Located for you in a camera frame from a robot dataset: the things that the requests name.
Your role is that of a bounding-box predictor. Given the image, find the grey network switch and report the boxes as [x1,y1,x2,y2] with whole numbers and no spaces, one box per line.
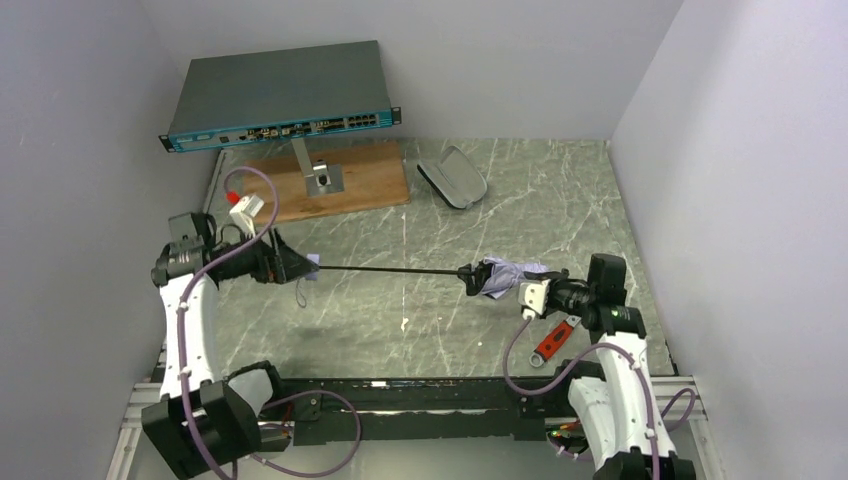
[159,40,402,153]

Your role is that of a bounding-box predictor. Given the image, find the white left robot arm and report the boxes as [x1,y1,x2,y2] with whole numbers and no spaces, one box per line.
[142,212,319,479]

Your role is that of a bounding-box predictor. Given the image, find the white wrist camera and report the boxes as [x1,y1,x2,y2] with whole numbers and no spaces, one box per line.
[518,279,550,321]
[226,191,265,237]

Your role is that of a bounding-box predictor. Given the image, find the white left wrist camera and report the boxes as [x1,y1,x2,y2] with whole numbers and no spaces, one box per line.
[226,191,265,237]

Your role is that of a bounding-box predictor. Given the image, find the wooden base board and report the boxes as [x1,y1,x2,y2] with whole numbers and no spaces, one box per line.
[247,141,410,223]

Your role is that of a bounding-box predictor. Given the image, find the metal stand bracket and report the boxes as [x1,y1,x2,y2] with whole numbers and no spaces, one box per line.
[290,138,345,197]

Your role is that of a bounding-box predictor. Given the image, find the lilac folding umbrella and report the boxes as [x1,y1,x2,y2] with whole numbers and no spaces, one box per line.
[306,254,551,300]

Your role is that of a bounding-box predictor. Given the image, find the red handled adjustable wrench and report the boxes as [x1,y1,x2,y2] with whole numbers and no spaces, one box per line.
[528,316,581,368]

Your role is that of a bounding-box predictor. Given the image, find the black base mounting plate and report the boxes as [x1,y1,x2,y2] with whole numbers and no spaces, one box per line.
[219,376,577,446]

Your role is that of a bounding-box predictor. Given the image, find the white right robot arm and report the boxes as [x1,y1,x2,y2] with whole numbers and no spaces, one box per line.
[519,253,697,479]

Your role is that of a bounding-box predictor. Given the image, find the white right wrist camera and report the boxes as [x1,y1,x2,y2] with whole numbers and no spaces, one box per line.
[518,279,550,321]

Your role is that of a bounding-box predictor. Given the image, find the aluminium rail frame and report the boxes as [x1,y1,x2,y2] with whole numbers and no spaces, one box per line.
[105,377,721,479]

